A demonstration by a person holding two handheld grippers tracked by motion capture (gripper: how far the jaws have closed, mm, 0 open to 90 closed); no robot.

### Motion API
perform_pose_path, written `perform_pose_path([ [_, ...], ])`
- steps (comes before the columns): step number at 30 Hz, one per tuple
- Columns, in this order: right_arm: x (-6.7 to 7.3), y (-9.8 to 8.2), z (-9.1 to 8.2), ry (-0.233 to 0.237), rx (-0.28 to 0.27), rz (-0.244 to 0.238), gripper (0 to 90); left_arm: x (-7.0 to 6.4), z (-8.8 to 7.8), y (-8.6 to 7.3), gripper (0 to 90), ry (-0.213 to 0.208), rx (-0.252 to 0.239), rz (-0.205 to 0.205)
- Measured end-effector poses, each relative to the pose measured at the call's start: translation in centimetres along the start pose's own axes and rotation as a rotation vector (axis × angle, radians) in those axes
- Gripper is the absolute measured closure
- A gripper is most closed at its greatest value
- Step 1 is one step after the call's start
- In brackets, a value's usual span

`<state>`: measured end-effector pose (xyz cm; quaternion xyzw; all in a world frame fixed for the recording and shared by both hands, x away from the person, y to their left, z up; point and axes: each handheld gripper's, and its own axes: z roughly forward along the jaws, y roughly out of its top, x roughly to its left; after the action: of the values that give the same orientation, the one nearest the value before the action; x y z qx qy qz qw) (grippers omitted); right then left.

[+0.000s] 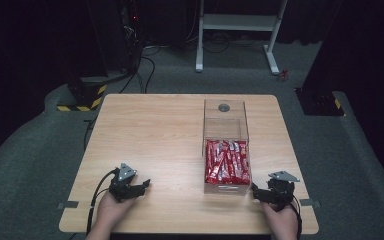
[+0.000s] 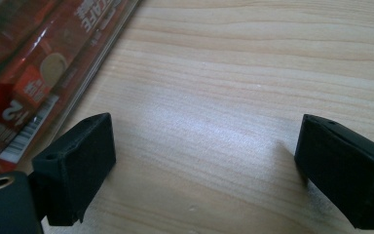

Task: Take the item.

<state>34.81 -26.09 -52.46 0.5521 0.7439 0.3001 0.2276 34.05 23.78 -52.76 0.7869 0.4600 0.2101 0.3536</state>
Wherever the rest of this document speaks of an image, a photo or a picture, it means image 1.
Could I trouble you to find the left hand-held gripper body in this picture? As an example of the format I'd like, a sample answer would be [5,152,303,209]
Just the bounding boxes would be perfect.
[108,162,142,203]

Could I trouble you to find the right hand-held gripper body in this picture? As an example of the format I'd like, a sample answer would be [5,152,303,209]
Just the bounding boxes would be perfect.
[266,170,301,212]

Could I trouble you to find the pile of red stick packets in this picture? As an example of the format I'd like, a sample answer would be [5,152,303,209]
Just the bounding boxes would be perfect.
[205,139,251,186]

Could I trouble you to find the clear acrylic box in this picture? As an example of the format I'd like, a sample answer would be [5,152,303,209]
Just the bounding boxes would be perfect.
[201,98,252,196]

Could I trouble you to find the person's left hand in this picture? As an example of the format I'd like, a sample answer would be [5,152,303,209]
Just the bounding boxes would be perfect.
[94,191,138,233]

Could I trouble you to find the person's right hand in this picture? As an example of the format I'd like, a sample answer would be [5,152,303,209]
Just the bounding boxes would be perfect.
[259,201,300,240]

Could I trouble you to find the grey tape strip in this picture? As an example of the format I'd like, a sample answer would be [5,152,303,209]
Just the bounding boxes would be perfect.
[298,198,322,208]
[57,200,80,211]

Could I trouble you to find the black yellow striped stand base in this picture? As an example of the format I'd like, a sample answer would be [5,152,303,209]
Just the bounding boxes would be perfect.
[56,75,108,113]

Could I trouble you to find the small red floor object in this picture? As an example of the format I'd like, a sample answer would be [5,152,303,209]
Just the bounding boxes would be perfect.
[277,68,290,83]

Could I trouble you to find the black equipment rack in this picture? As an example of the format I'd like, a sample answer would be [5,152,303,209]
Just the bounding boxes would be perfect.
[118,0,145,73]

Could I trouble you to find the white metal stand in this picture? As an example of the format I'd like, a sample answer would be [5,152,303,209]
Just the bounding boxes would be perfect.
[195,0,289,76]

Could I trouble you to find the dark curtain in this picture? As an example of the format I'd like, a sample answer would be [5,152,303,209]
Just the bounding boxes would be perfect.
[301,0,384,201]
[0,0,109,174]

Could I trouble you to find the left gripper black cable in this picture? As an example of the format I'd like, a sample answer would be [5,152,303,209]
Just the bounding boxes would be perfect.
[85,168,119,236]

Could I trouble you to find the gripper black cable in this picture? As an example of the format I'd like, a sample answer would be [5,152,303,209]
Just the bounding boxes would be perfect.
[289,199,303,240]
[85,168,119,236]

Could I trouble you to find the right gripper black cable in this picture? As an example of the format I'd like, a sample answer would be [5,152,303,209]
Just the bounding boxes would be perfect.
[289,199,303,240]

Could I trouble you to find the black cable beside table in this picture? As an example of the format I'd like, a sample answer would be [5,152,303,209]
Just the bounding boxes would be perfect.
[82,114,98,152]

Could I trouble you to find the thick black floor cable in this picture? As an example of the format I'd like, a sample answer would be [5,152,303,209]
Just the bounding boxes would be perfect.
[103,46,144,95]

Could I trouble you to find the black floor cable loop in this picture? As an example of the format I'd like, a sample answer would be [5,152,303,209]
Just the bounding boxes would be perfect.
[136,55,157,95]

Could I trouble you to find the black cables under stand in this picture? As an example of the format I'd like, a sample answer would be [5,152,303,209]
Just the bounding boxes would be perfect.
[185,30,266,55]

